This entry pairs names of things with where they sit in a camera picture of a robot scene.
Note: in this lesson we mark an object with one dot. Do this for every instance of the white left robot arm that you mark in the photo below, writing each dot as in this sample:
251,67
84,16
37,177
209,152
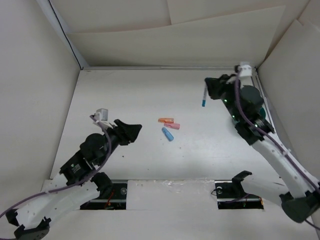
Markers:
78,181

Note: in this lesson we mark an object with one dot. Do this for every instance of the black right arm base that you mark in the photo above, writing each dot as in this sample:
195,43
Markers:
230,194

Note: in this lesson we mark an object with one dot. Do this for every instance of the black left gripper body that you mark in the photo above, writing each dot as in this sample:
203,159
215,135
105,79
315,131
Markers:
114,139

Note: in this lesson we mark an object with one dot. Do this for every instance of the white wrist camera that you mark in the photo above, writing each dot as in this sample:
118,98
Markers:
101,116
245,69

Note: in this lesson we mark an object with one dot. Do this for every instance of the blue highlighter marker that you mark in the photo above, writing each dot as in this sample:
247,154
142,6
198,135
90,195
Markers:
167,134

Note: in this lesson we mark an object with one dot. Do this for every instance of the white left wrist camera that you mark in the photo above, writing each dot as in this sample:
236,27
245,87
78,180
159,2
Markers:
101,116

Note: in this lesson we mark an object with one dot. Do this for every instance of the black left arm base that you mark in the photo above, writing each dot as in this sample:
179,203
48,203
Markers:
116,199

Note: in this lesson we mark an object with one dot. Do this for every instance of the blue capped white pen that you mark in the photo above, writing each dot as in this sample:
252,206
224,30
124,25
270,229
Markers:
204,97

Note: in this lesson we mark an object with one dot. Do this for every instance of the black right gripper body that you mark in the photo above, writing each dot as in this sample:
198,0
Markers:
228,97

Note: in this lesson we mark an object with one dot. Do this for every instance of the aluminium side rail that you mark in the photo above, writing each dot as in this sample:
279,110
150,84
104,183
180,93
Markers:
266,106

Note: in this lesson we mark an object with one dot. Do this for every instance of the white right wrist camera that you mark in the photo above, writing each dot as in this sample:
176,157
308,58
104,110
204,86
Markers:
245,69

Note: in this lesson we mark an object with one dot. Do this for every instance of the teal round divided container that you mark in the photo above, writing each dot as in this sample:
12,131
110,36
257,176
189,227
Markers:
262,112

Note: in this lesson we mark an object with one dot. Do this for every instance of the orange highlighter marker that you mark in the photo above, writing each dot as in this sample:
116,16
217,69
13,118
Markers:
166,120

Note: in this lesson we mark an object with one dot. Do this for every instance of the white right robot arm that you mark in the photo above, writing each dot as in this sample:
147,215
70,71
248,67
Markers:
299,194

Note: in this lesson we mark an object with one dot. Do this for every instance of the pink highlighter marker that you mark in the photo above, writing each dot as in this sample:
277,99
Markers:
175,126

